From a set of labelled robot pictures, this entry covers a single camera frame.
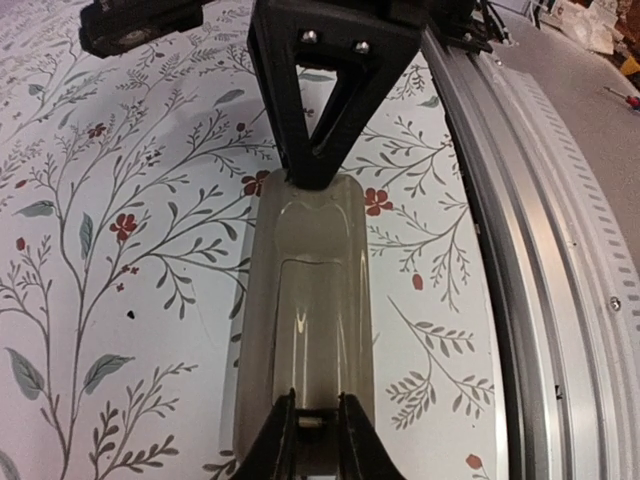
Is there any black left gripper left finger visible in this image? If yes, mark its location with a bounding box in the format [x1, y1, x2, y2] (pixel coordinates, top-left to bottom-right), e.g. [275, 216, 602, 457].
[232, 390, 297, 480]

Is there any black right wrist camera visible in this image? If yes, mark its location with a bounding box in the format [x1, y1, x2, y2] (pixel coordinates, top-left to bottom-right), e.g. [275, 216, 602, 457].
[79, 0, 206, 59]

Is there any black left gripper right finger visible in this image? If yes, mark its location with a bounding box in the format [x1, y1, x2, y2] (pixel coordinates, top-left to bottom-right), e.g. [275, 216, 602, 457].
[338, 393, 405, 480]

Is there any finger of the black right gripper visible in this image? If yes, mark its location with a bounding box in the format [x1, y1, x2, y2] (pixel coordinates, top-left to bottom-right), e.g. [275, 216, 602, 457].
[248, 1, 423, 190]

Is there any red handled screwdriver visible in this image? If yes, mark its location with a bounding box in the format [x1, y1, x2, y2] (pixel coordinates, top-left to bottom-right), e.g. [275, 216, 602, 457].
[604, 86, 640, 111]

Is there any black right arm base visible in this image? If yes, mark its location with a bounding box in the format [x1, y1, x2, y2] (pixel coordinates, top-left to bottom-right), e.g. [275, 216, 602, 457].
[427, 0, 513, 54]

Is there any aluminium front rail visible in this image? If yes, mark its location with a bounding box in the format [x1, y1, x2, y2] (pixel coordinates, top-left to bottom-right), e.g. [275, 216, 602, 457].
[422, 32, 639, 479]

